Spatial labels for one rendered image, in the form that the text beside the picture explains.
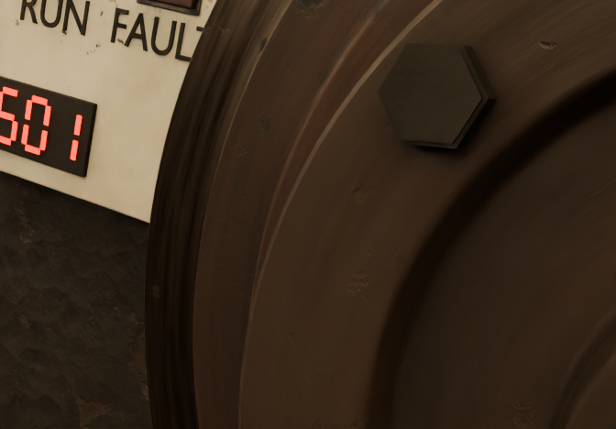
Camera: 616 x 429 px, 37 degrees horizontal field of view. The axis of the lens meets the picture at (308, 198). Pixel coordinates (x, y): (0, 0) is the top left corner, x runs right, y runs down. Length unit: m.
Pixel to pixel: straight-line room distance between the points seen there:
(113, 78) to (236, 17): 0.21
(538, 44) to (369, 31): 0.08
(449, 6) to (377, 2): 0.08
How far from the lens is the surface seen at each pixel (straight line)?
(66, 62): 0.56
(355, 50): 0.27
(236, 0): 0.33
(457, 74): 0.20
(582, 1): 0.20
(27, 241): 0.61
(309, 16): 0.30
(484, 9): 0.20
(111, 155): 0.54
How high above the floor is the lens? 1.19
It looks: 11 degrees down
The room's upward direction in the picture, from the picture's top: 12 degrees clockwise
